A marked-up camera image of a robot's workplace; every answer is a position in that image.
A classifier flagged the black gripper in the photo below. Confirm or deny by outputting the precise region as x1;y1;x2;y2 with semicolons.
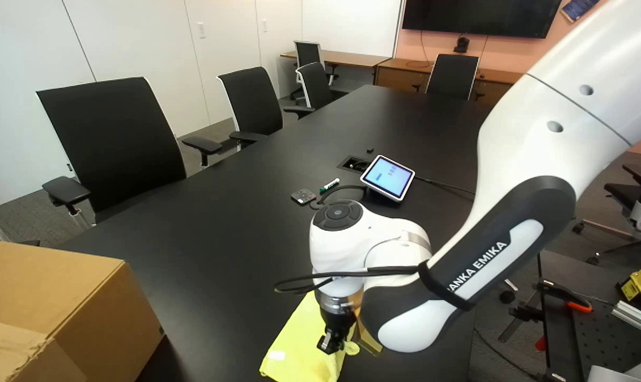
316;307;362;356

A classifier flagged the yellow towel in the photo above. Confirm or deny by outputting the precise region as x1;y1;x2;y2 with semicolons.
258;288;384;382

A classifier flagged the black remote control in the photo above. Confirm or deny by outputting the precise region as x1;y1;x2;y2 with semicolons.
289;184;320;207

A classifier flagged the green marker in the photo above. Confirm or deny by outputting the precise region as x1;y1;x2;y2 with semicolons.
318;173;345;198

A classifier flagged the tablet on stand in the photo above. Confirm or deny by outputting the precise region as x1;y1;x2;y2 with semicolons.
360;153;418;206

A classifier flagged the orange clamp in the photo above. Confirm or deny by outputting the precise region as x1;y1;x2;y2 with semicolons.
538;278;596;319

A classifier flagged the wooden cabinet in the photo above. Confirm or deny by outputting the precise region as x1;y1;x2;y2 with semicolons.
374;55;529;110

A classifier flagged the brown cardboard box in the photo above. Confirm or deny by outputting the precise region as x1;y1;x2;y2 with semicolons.
0;237;166;382

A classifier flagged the wooden side desk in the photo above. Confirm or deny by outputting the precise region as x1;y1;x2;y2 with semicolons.
280;49;390;75

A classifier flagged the black television screen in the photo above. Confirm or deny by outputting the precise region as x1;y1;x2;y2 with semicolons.
402;0;564;41

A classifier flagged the small tilted tablet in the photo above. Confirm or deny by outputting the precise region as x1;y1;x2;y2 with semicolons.
561;0;604;24

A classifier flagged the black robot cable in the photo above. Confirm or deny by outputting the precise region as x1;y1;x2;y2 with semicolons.
271;263;423;298

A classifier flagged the thin black cable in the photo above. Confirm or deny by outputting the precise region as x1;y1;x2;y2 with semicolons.
409;173;480;199

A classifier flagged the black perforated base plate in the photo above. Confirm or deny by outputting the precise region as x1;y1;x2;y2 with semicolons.
475;249;641;382

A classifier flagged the teal aluminium rail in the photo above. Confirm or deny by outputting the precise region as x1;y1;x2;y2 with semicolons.
612;300;641;340

